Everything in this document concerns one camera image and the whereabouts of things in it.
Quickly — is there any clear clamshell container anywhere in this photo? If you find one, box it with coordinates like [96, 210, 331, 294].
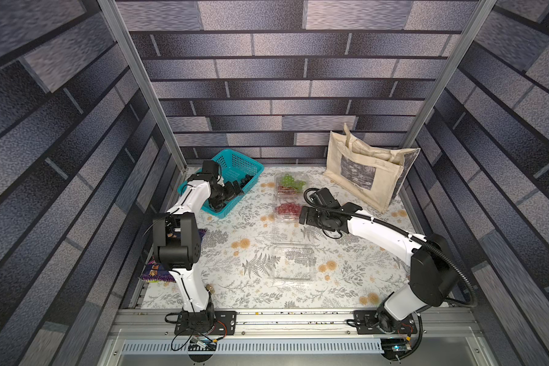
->
[274, 199, 303, 222]
[274, 172, 309, 198]
[270, 243, 317, 282]

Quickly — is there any red grape bunch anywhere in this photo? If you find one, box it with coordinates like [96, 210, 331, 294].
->
[277, 185, 300, 196]
[275, 202, 302, 218]

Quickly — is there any green grape bunch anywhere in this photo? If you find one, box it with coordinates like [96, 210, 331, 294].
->
[278, 175, 306, 193]

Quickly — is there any clear clamshell container back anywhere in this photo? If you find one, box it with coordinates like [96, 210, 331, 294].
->
[270, 243, 317, 282]

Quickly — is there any clear clamshell container front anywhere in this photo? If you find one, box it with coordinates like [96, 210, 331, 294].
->
[274, 172, 309, 198]

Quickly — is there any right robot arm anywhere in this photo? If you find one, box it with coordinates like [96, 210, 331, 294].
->
[299, 188, 459, 334]

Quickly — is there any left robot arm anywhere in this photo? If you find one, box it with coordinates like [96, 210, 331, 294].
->
[152, 160, 241, 336]

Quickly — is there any black grape bunch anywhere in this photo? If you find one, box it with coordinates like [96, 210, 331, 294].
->
[240, 175, 253, 188]

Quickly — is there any beige canvas tote bag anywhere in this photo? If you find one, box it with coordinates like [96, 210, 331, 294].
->
[324, 126, 421, 213]

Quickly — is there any floral tablecloth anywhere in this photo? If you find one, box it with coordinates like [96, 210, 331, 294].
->
[197, 166, 410, 309]

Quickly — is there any purple snack bag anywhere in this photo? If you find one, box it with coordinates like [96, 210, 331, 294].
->
[140, 229, 207, 282]

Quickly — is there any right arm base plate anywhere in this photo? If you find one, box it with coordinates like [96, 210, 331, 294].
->
[346, 310, 418, 336]

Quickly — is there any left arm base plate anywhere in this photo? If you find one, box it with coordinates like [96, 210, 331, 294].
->
[175, 310, 238, 336]

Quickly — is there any black corrugated cable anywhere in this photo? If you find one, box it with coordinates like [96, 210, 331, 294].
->
[303, 187, 479, 362]

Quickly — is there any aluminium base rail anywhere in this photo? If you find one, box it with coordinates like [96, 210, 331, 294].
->
[98, 307, 497, 365]

